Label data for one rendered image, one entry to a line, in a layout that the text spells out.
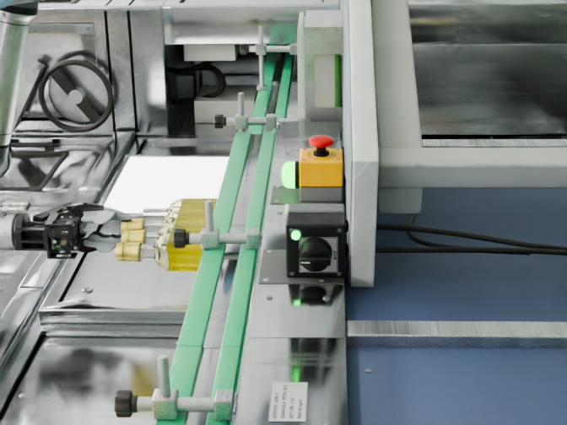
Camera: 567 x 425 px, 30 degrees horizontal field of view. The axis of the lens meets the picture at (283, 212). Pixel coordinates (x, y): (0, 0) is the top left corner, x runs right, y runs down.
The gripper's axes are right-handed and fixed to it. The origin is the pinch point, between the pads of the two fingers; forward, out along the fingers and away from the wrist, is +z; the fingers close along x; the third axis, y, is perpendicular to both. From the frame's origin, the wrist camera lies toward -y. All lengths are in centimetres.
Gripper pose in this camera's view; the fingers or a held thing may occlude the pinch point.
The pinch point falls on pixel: (126, 227)
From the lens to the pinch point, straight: 205.0
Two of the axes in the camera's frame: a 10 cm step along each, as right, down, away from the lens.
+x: -0.2, -9.3, -3.7
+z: 10.0, 0.0, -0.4
